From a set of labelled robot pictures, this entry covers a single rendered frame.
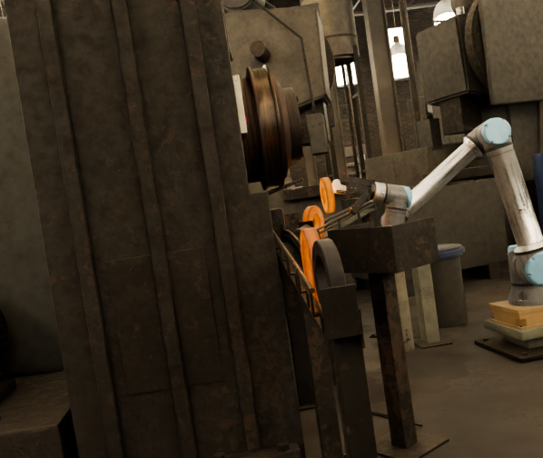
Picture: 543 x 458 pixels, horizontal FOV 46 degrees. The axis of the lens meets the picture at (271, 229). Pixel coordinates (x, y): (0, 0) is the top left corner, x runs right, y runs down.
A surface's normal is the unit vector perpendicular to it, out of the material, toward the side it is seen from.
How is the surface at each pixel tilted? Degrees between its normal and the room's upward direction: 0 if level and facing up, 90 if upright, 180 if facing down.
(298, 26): 90
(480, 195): 90
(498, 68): 90
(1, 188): 90
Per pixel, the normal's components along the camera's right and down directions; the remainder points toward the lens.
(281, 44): -0.16, 0.07
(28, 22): 0.08, 0.04
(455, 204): 0.33, 0.00
